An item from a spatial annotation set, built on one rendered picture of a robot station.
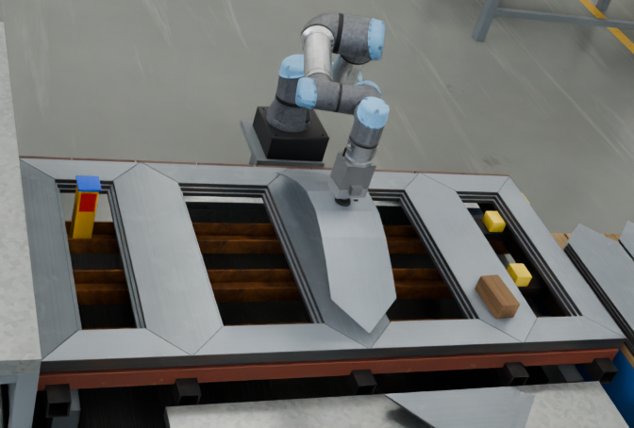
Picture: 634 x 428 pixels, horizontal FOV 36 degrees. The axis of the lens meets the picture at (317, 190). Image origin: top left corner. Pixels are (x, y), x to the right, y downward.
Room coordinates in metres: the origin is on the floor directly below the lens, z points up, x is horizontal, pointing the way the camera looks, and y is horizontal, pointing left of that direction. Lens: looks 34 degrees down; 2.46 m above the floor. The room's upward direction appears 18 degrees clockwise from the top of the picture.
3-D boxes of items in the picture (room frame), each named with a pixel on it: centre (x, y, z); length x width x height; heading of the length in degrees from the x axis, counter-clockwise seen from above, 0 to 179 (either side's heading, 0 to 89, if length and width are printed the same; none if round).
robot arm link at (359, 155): (2.13, -0.07, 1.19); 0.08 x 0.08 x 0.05
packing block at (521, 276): (2.38, -0.64, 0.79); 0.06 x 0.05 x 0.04; 28
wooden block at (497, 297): (2.14, -0.55, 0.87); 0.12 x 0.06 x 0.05; 33
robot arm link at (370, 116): (2.14, -0.07, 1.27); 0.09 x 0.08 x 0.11; 11
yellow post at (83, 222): (2.05, 0.58, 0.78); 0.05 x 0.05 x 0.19; 28
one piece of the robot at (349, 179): (2.12, -0.08, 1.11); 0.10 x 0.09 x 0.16; 34
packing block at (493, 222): (2.62, -0.56, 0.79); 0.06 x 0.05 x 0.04; 28
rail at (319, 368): (1.85, -0.22, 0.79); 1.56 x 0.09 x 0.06; 118
